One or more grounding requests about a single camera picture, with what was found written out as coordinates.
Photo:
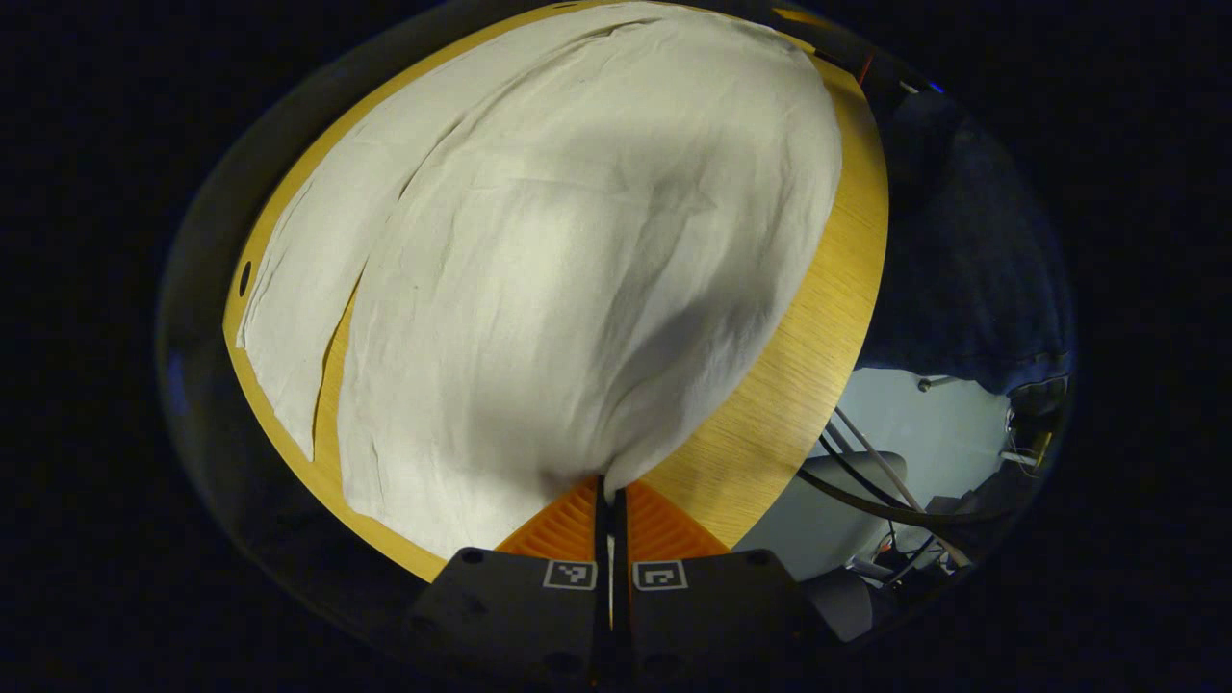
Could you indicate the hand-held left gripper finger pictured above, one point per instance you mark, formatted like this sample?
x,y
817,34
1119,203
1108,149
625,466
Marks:
x,y
623,577
602,577

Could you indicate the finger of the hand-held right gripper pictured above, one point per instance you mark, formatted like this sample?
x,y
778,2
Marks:
x,y
799,17

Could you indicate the white jeans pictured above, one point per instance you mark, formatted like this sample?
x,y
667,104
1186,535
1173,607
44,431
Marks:
x,y
577,289

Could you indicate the grey chair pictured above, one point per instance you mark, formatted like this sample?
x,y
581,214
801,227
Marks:
x,y
818,520

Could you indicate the person's dark blue clothing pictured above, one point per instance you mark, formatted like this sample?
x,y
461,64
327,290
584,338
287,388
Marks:
x,y
962,269

